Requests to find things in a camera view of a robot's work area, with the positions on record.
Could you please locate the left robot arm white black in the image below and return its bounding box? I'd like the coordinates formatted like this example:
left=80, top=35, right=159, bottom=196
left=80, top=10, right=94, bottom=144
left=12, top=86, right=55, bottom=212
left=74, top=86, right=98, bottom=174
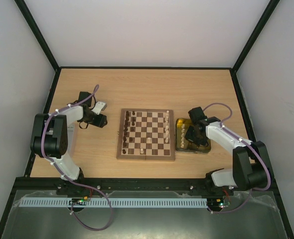
left=30, top=92, right=108, bottom=181

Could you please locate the wooden folding chess board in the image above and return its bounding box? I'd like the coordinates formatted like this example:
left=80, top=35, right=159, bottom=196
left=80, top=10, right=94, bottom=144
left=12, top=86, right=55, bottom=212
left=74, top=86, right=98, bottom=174
left=116, top=109, right=175, bottom=161

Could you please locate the grey slotted cable duct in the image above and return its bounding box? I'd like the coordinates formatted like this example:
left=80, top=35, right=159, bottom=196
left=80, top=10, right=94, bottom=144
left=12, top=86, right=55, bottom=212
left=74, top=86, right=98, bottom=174
left=19, top=197, right=207, bottom=208

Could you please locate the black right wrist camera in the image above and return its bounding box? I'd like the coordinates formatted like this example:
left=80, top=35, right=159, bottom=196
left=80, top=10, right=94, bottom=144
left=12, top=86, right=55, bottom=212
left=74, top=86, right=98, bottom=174
left=188, top=107, right=207, bottom=124

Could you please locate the black frame rail front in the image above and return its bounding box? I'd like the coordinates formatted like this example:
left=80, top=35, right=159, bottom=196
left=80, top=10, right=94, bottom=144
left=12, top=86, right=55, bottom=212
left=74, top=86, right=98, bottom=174
left=13, top=176, right=279, bottom=195

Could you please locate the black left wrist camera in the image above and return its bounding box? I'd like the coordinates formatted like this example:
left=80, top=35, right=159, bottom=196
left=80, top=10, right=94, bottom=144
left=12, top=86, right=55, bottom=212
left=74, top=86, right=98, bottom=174
left=77, top=92, right=93, bottom=107

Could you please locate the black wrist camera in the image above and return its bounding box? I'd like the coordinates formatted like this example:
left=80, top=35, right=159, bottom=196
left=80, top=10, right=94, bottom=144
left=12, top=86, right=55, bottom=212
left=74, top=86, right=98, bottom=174
left=188, top=107, right=207, bottom=124
left=77, top=92, right=93, bottom=107

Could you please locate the gold metal tray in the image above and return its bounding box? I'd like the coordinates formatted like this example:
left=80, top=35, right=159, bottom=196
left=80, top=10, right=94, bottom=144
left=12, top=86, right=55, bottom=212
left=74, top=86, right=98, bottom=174
left=175, top=118, right=211, bottom=154

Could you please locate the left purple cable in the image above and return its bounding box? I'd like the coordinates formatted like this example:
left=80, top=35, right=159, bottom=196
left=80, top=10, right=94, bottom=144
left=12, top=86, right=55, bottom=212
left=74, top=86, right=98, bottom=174
left=41, top=84, right=114, bottom=231

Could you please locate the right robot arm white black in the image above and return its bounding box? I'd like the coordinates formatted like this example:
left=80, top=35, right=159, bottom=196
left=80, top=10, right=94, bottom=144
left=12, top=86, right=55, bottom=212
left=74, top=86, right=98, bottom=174
left=185, top=116, right=274, bottom=195

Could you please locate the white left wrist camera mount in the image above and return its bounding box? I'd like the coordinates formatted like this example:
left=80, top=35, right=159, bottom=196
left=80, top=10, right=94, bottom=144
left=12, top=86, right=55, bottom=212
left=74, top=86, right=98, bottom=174
left=91, top=101, right=107, bottom=115

